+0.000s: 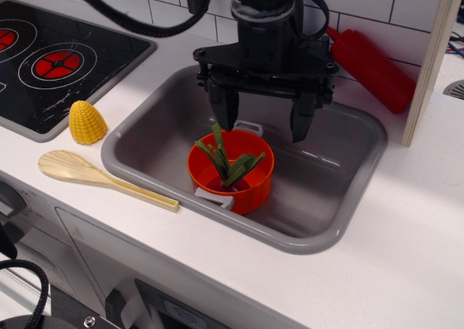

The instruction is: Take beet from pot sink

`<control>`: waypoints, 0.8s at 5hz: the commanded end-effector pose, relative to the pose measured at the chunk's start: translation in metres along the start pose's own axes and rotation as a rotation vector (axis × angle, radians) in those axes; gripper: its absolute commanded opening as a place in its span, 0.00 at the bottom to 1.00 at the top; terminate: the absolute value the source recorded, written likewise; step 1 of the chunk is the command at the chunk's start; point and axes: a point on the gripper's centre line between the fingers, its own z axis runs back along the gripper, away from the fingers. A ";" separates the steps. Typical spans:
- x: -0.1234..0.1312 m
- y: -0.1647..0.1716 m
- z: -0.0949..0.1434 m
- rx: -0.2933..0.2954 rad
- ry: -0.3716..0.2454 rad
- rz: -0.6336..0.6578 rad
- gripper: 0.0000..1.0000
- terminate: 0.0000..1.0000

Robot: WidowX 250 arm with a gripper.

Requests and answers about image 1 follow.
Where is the white toy oven front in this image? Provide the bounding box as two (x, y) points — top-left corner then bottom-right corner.
(1, 175), (293, 328)

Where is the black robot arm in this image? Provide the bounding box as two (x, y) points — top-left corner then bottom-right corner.
(194, 0), (339, 142)

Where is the black braided cable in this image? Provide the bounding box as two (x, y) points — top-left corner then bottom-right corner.
(59, 0), (213, 38)

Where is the wooden side panel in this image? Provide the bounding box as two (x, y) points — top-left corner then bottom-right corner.
(402, 0), (461, 147)

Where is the orange pot with grey handles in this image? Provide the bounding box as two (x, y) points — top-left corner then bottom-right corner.
(187, 120), (276, 215)

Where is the purple beet with green leaves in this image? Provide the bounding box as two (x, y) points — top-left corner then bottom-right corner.
(188, 123), (273, 190)

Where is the black cable at bottom left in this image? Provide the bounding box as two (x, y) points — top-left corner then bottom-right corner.
(0, 259), (50, 329)

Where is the wooden spoon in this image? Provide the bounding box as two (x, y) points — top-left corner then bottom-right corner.
(38, 150), (180, 212)

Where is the grey plastic sink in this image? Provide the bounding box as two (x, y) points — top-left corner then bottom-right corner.
(101, 66), (387, 254)

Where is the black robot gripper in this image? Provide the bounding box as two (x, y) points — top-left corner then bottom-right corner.
(194, 16), (339, 143)

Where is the grey oven knob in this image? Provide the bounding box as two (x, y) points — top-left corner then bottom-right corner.
(0, 182), (27, 218)

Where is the black toy stove top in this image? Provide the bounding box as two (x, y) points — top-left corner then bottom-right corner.
(1, 0), (157, 143)

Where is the red ketchup bottle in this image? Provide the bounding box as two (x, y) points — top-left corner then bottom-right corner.
(326, 27), (416, 114)

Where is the yellow toy corn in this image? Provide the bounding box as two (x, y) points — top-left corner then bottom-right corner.
(69, 101), (108, 145)

